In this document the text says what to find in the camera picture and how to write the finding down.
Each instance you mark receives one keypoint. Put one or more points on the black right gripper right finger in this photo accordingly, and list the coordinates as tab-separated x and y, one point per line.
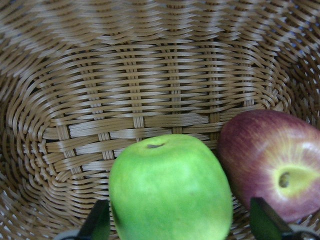
265	223

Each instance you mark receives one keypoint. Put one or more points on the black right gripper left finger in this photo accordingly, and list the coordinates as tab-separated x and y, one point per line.
97	225

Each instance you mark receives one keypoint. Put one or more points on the red yellow apple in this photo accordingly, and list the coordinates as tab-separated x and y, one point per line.
274	156

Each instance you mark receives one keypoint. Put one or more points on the green apple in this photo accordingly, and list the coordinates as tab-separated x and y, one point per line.
170	187

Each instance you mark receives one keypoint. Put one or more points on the woven wicker basket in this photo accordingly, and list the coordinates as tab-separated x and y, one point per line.
82	79

